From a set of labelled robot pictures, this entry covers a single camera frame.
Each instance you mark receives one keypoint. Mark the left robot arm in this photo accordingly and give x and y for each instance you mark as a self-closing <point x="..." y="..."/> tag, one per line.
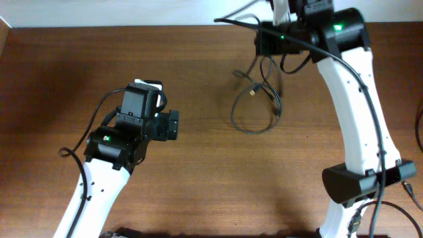
<point x="113" y="150"/>

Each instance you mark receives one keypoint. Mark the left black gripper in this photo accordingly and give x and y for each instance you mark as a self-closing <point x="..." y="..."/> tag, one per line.
<point x="166" y="125"/>

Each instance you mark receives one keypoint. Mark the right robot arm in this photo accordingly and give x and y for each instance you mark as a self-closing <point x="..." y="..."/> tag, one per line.
<point x="338" y="42"/>

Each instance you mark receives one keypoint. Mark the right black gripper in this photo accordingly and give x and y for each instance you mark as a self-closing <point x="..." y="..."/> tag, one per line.
<point x="264" y="45"/>

